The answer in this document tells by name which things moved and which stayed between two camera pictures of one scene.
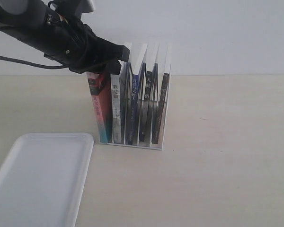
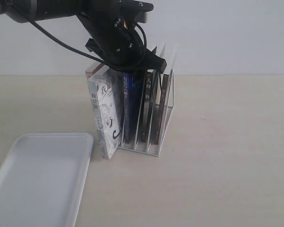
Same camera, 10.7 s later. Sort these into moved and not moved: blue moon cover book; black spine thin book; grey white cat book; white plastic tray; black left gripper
Moved: blue moon cover book; black left gripper; grey white cat book
Not moved: black spine thin book; white plastic tray
